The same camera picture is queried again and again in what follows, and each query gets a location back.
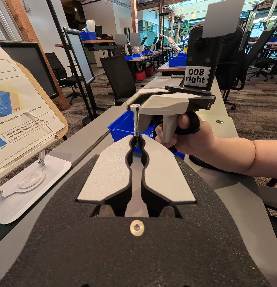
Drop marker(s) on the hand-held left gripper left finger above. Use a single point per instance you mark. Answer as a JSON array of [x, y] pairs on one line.
[[102, 174]]

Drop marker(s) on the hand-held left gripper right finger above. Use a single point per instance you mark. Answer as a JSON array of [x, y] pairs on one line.
[[169, 174]]

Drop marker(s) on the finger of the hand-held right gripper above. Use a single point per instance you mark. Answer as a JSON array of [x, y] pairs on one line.
[[165, 103], [149, 90]]

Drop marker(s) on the long hex head bolt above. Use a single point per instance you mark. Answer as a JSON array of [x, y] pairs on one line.
[[136, 121]]

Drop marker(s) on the blue plastic bin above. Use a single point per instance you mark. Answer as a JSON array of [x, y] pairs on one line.
[[120, 127]]

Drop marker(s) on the person's right forearm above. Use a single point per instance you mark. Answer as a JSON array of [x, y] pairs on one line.
[[246, 154]]

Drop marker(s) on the person's right hand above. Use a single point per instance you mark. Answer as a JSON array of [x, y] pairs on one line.
[[196, 141]]

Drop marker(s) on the red bag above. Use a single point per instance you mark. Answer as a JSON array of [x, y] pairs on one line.
[[140, 75], [149, 70]]

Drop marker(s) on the blue storage bin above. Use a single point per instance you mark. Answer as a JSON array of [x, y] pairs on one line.
[[177, 61], [88, 35]]

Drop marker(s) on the black wrist rest pad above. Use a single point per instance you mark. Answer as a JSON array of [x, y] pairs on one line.
[[201, 163]]

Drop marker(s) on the black high-back chair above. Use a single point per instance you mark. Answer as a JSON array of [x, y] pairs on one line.
[[118, 76]]

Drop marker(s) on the black mesh office chair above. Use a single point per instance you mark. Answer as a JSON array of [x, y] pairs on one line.
[[237, 67]]

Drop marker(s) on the wooden document board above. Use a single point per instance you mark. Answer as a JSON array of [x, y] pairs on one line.
[[58, 116]]

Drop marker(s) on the tilted display on black stand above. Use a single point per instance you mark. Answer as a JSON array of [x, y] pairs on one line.
[[81, 58]]

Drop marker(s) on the white stand base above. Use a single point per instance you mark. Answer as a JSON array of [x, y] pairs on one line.
[[22, 197]]

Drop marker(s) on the printed instruction sheet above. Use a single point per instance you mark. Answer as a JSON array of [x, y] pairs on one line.
[[15, 112]]

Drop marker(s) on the black framed panel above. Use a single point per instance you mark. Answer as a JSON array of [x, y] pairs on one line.
[[28, 67]]

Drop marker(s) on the wooden beam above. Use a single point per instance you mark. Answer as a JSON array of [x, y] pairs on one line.
[[24, 33]]

